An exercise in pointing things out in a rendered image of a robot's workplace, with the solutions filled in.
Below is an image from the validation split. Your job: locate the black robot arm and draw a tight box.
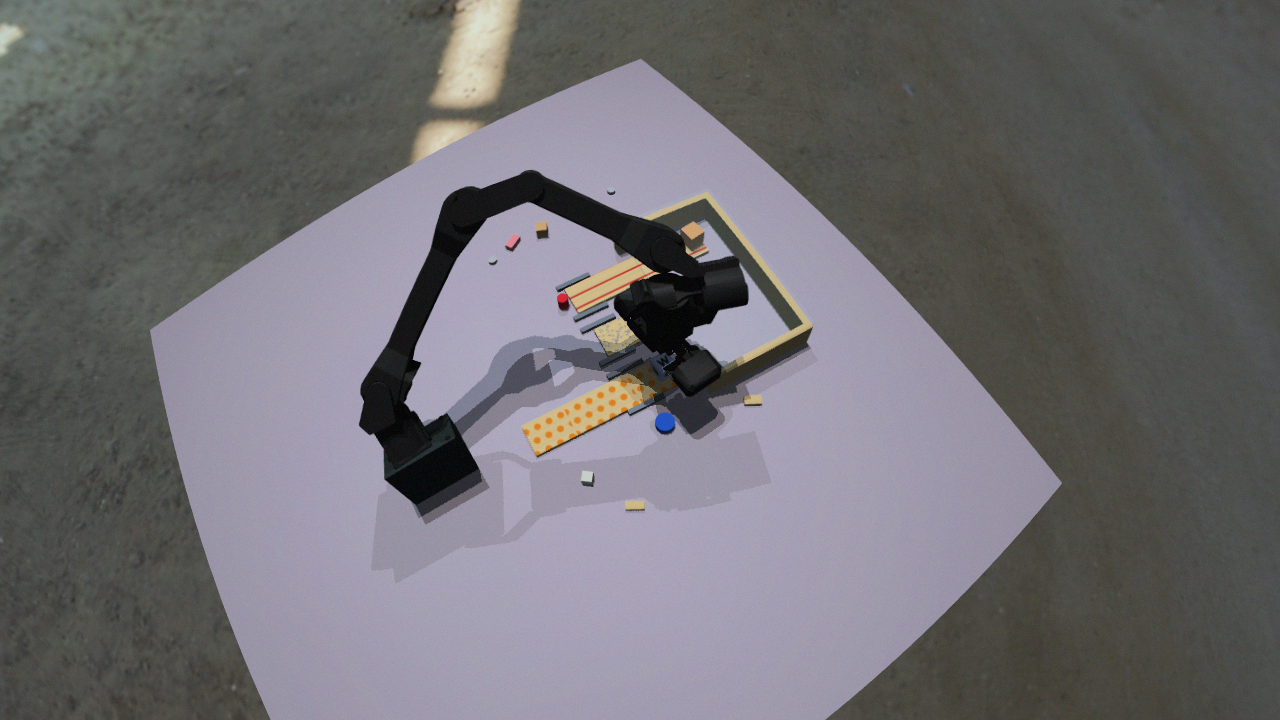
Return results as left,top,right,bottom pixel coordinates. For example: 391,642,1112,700
358,170,749,470

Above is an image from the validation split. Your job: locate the orange polka-dot strip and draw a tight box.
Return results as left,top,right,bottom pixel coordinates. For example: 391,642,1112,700
522,363,677,457

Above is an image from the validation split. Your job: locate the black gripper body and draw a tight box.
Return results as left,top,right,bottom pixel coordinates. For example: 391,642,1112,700
614,288,721,397

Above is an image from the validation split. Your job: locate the tan flat board with red stripes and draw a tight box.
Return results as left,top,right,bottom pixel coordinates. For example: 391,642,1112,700
564,258,646,313

